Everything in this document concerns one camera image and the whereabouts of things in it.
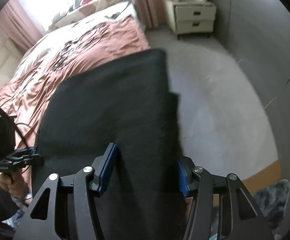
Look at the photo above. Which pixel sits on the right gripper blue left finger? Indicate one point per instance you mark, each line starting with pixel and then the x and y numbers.
pixel 105 168

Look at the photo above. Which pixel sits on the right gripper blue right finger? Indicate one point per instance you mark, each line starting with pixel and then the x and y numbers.
pixel 185 167

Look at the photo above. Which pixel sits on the black pants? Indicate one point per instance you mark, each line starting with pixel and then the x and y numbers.
pixel 143 200

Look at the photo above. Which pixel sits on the person's left hand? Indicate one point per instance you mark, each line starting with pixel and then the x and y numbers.
pixel 14 184

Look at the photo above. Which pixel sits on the rust orange bed blanket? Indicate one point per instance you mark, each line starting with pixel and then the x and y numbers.
pixel 69 96

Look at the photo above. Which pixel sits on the grey patterned trouser leg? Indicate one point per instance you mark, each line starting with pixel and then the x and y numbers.
pixel 10 215

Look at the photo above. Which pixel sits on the grey fluffy rug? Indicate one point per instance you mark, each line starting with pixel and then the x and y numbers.
pixel 272 202

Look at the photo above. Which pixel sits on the left pink curtain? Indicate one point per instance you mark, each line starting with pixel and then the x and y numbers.
pixel 18 26

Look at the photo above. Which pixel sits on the beige duvet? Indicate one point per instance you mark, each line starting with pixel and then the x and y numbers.
pixel 72 26

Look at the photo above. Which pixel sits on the bear print cushion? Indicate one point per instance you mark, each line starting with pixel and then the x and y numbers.
pixel 92 7

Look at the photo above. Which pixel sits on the cream bedside nightstand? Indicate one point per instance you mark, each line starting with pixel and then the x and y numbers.
pixel 190 17

